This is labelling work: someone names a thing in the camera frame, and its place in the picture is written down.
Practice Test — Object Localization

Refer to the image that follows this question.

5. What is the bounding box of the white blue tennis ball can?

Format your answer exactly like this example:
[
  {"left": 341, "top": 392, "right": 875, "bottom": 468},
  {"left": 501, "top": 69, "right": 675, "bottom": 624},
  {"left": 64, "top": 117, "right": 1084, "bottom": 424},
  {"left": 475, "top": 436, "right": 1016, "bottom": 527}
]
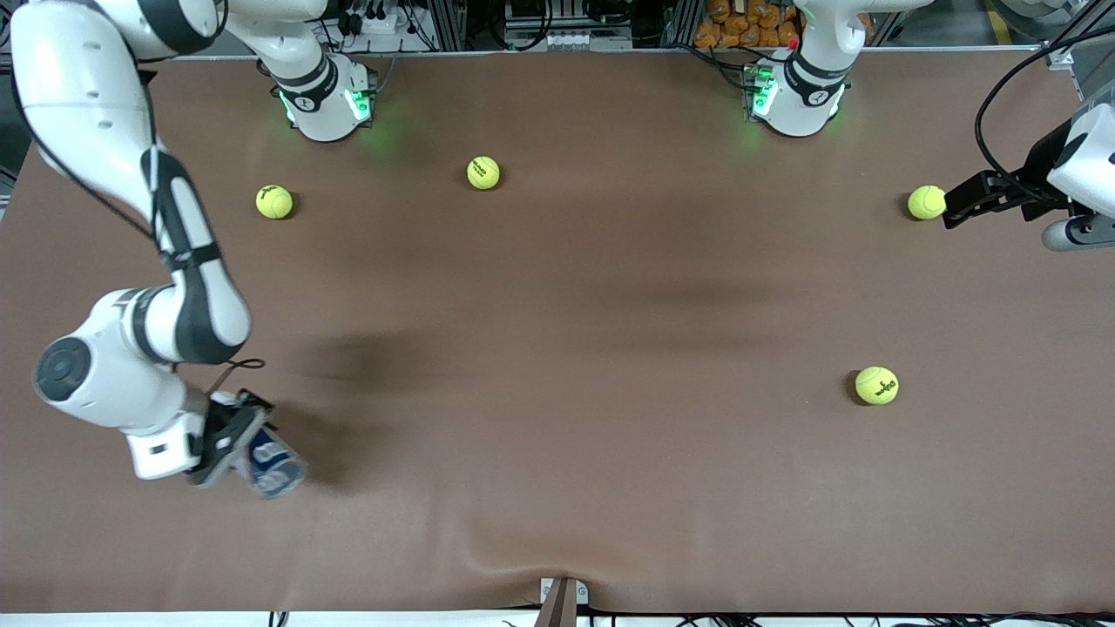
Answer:
[{"left": 233, "top": 425, "right": 307, "bottom": 499}]

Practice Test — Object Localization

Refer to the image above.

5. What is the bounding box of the brown table mat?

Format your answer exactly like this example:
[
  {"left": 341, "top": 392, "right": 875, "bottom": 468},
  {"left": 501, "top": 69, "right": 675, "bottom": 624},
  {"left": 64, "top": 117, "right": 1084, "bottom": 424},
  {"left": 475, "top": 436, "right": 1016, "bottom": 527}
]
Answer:
[{"left": 0, "top": 48, "right": 1115, "bottom": 615}]

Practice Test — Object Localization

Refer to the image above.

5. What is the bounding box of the orange mesh bag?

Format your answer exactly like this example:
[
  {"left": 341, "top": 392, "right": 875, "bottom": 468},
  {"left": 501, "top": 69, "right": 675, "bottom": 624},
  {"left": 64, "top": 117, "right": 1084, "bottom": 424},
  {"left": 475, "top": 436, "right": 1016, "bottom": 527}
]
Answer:
[{"left": 694, "top": 0, "right": 802, "bottom": 49}]

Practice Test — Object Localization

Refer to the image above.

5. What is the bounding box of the white power strip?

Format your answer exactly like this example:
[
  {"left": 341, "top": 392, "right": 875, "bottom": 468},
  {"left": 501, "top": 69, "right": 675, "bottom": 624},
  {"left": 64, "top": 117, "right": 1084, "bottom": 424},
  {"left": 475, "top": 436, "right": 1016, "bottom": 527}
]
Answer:
[{"left": 335, "top": 0, "right": 410, "bottom": 37}]

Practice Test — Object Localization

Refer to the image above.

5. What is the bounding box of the grey equipment box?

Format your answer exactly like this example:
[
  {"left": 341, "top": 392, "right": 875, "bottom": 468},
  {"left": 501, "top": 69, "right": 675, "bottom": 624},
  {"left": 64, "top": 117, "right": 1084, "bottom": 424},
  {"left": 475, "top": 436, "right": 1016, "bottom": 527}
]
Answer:
[{"left": 505, "top": 0, "right": 632, "bottom": 51}]

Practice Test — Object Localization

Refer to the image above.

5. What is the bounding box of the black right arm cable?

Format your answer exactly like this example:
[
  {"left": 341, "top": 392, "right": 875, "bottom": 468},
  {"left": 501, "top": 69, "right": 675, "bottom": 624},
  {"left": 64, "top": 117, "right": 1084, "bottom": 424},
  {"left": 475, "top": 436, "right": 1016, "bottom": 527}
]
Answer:
[{"left": 9, "top": 52, "right": 267, "bottom": 393}]

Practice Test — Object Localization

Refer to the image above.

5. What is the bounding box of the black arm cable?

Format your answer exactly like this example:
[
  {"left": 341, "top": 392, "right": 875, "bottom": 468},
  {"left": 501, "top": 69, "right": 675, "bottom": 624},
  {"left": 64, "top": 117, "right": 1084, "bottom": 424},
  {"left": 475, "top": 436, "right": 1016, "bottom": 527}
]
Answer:
[
  {"left": 973, "top": 24, "right": 1115, "bottom": 188},
  {"left": 9, "top": 52, "right": 267, "bottom": 393}
]

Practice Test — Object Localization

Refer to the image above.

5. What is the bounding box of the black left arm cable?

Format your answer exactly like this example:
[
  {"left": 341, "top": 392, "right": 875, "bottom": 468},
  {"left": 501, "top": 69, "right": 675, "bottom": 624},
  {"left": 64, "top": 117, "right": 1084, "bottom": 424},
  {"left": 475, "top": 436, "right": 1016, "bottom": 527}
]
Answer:
[{"left": 973, "top": 24, "right": 1115, "bottom": 188}]

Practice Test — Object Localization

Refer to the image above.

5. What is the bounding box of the aluminium frame post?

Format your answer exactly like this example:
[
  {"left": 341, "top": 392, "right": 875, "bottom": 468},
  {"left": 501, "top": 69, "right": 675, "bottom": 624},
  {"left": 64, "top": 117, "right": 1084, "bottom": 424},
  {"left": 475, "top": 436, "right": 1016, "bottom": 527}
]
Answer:
[{"left": 1041, "top": 0, "right": 1115, "bottom": 75}]

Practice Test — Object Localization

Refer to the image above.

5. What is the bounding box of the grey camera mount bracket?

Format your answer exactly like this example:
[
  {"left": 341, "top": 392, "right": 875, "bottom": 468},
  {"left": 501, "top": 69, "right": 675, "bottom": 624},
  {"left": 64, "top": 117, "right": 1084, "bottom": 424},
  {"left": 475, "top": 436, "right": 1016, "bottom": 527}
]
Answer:
[{"left": 533, "top": 576, "right": 589, "bottom": 627}]

